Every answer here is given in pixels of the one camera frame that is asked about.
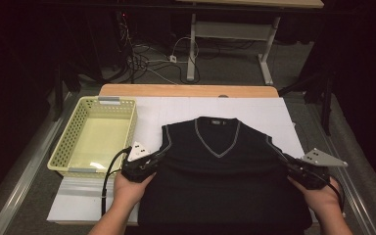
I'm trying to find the black knit vest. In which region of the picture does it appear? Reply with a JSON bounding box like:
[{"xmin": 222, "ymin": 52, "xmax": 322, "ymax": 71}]
[{"xmin": 137, "ymin": 116, "xmax": 313, "ymax": 235}]

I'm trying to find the person's right hand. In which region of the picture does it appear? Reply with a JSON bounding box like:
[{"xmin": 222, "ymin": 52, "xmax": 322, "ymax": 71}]
[{"xmin": 287, "ymin": 175, "xmax": 342, "ymax": 216}]

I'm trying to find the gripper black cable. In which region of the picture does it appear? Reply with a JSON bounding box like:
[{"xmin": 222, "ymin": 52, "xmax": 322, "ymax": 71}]
[
  {"xmin": 101, "ymin": 146, "xmax": 133, "ymax": 218},
  {"xmin": 326, "ymin": 175, "xmax": 347, "ymax": 218}
]

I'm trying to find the yellow plastic basket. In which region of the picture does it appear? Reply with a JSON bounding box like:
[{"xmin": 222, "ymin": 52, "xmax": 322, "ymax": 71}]
[{"xmin": 47, "ymin": 96, "xmax": 139, "ymax": 180}]

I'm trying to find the black stand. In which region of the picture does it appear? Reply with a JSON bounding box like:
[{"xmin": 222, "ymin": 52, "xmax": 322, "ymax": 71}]
[
  {"xmin": 278, "ymin": 71, "xmax": 336, "ymax": 136},
  {"xmin": 53, "ymin": 62, "xmax": 82, "ymax": 121}
]

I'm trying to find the person's left hand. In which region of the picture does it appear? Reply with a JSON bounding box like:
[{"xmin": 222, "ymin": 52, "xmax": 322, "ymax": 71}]
[{"xmin": 113, "ymin": 170, "xmax": 158, "ymax": 213}]

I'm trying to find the white-framed desk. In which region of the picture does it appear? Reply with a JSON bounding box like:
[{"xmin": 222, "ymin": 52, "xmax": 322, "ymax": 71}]
[{"xmin": 175, "ymin": 0, "xmax": 325, "ymax": 86}]

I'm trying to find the tangle of floor cables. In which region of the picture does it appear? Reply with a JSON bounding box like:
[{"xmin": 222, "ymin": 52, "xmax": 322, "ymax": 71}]
[{"xmin": 116, "ymin": 13, "xmax": 204, "ymax": 85}]

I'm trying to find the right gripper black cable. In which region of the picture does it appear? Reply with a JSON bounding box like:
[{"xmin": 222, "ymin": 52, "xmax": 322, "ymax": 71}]
[{"xmin": 326, "ymin": 175, "xmax": 347, "ymax": 218}]

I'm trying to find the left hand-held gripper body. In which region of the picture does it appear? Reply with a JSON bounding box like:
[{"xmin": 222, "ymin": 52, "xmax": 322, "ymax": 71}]
[{"xmin": 120, "ymin": 140, "xmax": 161, "ymax": 183}]

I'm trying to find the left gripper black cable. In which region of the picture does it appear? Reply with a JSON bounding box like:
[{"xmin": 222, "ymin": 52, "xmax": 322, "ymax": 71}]
[{"xmin": 101, "ymin": 146, "xmax": 133, "ymax": 218}]

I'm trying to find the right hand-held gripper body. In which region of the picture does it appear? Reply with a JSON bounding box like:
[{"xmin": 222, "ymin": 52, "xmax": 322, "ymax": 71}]
[{"xmin": 285, "ymin": 147, "xmax": 349, "ymax": 190}]

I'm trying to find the white board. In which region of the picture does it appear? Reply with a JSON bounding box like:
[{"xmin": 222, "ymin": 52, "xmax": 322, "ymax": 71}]
[{"xmin": 46, "ymin": 96, "xmax": 332, "ymax": 224}]

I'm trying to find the metal floor rail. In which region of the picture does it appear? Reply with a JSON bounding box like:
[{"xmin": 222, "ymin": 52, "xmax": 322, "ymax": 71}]
[
  {"xmin": 303, "ymin": 97, "xmax": 376, "ymax": 235},
  {"xmin": 0, "ymin": 92, "xmax": 76, "ymax": 235}
]

